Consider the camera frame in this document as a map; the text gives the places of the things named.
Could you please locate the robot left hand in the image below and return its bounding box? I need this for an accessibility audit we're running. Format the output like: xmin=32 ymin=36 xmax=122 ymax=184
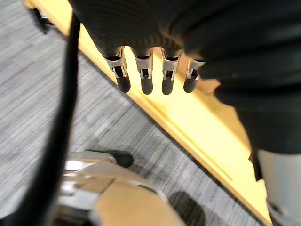
xmin=68 ymin=0 xmax=301 ymax=226

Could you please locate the yellow shelf base board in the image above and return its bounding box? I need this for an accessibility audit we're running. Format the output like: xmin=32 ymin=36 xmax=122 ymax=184
xmin=23 ymin=0 xmax=273 ymax=226

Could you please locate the black shelf caster wheel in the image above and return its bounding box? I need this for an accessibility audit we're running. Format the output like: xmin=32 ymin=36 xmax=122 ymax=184
xmin=32 ymin=8 xmax=57 ymax=35

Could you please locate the dark robot foot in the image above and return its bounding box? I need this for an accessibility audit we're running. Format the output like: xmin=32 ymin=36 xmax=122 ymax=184
xmin=110 ymin=150 xmax=134 ymax=168

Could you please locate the silver robot leg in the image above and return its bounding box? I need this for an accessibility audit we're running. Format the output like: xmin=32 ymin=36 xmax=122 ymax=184
xmin=56 ymin=150 xmax=185 ymax=226

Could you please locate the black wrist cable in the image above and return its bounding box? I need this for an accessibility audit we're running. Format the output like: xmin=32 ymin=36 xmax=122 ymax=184
xmin=0 ymin=11 xmax=82 ymax=226

